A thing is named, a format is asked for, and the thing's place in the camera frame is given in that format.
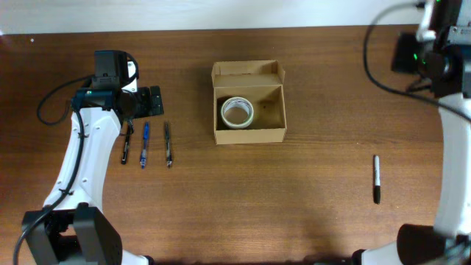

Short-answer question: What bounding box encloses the cardboard box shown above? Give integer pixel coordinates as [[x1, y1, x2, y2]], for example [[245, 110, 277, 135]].
[[211, 60, 287, 145]]

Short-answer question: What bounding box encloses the white masking tape roll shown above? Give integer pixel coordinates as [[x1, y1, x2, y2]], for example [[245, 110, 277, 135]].
[[220, 96, 255, 130]]

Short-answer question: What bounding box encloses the blue pen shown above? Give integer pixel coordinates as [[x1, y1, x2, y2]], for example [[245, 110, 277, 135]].
[[140, 121, 149, 169]]

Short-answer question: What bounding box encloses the black and white marker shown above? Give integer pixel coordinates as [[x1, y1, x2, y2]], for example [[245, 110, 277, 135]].
[[373, 155, 381, 205]]

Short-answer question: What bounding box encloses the dark grey pen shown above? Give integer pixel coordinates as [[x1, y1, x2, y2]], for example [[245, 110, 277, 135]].
[[164, 121, 173, 168]]

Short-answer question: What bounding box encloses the black pen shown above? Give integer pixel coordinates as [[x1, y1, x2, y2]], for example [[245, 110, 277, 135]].
[[121, 124, 133, 165]]

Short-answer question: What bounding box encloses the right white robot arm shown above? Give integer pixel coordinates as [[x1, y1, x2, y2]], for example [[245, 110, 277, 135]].
[[351, 1, 470, 264]]

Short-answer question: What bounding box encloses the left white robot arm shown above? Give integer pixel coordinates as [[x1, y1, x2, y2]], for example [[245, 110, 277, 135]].
[[13, 50, 163, 264]]

